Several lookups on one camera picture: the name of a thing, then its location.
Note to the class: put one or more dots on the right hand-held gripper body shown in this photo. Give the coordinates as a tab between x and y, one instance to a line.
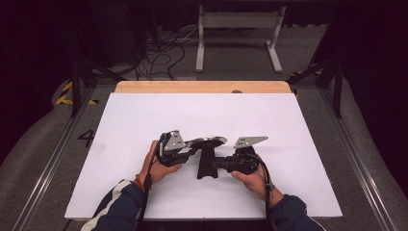
243	162

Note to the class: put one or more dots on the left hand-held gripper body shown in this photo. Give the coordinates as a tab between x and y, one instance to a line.
173	142

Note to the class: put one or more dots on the oval silver picture frame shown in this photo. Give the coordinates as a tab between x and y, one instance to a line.
208	160

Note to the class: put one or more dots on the person's right hand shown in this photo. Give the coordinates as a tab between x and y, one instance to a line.
256	186

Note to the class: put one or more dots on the person's left hand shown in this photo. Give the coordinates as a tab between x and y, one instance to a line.
157	173

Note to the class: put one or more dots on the white paper sheet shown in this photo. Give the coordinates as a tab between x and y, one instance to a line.
224	115

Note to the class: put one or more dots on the black metal stand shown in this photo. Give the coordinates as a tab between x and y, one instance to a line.
336	83
76	83

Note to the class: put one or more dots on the yellow black floor tape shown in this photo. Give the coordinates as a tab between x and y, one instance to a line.
65	96

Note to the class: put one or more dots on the white metal stand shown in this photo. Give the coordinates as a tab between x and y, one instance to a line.
239	20

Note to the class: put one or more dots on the aluminium rail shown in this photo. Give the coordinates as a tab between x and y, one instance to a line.
356	157
54	157

